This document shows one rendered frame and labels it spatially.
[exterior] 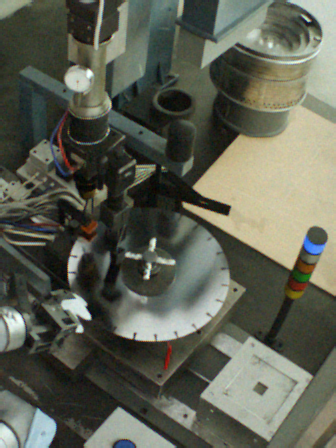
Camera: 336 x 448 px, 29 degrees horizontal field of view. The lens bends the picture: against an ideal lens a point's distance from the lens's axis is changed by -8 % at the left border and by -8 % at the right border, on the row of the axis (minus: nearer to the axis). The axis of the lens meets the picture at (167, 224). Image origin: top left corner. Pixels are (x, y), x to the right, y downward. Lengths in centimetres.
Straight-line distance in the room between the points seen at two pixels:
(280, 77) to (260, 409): 89
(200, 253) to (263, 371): 30
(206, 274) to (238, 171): 53
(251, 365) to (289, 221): 55
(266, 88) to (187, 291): 66
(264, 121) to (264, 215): 30
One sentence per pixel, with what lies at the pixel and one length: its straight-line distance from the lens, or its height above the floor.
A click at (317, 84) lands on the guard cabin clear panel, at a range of 225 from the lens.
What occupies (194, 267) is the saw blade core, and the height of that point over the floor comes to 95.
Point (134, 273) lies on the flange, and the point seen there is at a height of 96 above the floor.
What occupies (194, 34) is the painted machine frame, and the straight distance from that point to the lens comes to 138.
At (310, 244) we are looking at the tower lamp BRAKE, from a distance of 125.
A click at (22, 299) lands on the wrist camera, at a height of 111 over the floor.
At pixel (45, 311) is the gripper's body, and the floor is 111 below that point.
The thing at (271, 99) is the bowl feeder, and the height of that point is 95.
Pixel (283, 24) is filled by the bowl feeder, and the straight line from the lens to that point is 195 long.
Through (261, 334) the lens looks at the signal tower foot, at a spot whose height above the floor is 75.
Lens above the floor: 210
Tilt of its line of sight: 52 degrees down
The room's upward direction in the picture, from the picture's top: 9 degrees clockwise
